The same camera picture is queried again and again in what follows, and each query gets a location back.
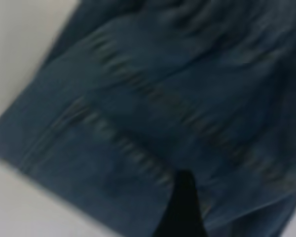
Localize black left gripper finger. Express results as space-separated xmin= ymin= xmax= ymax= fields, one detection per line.
xmin=159 ymin=169 xmax=208 ymax=237

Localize blue denim pants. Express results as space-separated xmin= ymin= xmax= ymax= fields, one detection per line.
xmin=0 ymin=0 xmax=296 ymax=237

